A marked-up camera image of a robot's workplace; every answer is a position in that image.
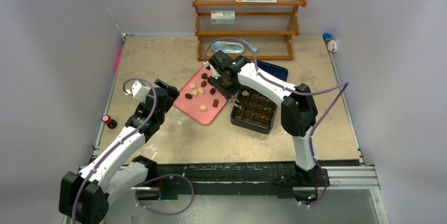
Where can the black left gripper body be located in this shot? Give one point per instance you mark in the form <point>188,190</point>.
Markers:
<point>171,95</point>

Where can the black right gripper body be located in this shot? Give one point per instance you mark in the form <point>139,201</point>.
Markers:
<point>217,82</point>

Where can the dark rectangular chocolate piece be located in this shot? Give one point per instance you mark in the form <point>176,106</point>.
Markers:
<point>215,103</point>

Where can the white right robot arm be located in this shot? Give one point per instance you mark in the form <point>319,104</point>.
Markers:
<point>297,107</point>

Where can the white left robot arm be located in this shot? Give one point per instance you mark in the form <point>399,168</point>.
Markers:
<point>85,196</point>

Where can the blue chocolate tin box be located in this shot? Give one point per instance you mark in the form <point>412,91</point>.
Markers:
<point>257,112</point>

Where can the pink plastic tray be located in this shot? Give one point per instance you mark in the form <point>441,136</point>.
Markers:
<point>191,107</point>

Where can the light blue oval package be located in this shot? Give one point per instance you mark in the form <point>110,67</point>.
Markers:
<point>228,47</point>

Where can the light blue small tube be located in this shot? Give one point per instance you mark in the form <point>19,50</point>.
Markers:
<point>249,45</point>

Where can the dark blue tin lid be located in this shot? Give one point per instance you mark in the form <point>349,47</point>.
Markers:
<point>274,70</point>

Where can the red black button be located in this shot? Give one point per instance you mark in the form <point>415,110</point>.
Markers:
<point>109,122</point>

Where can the white green small box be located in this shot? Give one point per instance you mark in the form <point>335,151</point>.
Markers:
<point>222,17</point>

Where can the wooden shelf rack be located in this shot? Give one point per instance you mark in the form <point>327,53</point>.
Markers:
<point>252,19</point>

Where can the blue white corner device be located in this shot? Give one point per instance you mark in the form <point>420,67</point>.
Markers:
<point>331,44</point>

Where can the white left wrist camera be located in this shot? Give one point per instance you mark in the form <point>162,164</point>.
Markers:
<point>138,91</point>

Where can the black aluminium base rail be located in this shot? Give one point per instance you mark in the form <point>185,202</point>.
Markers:
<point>281,179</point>

